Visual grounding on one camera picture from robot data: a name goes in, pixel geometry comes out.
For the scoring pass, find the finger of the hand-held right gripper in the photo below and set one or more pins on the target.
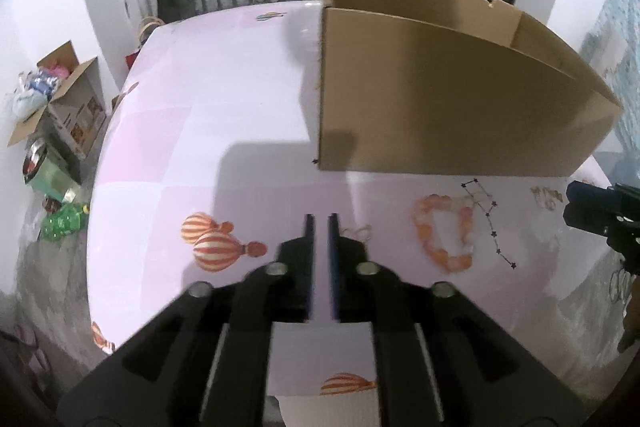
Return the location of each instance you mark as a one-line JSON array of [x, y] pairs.
[[587, 193], [585, 217]]

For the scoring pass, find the pale blue patterned cloth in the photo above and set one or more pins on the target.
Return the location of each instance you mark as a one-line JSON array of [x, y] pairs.
[[615, 37]]

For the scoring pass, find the pink balloon print table cover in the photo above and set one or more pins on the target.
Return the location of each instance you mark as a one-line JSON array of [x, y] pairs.
[[200, 157]]

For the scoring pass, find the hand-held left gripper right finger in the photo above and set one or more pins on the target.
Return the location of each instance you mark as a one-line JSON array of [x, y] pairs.
[[333, 267]]

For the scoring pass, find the green box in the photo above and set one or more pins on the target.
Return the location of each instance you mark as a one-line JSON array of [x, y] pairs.
[[55, 182]]

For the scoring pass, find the wicker basket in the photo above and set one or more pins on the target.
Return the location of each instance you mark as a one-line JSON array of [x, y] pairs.
[[147, 29]]

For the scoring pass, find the open printed cardboard box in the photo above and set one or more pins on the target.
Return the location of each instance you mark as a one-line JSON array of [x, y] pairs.
[[80, 107]]

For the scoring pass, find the green plastic bottle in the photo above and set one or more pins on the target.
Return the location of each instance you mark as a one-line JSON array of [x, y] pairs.
[[62, 222]]

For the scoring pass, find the large brown cardboard box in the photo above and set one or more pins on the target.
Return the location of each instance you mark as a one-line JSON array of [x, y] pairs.
[[450, 107]]

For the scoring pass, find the person's right forearm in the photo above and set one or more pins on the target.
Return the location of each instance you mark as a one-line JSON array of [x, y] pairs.
[[632, 317]]

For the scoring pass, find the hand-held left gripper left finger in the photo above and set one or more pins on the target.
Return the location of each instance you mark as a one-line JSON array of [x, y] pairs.
[[309, 257]]

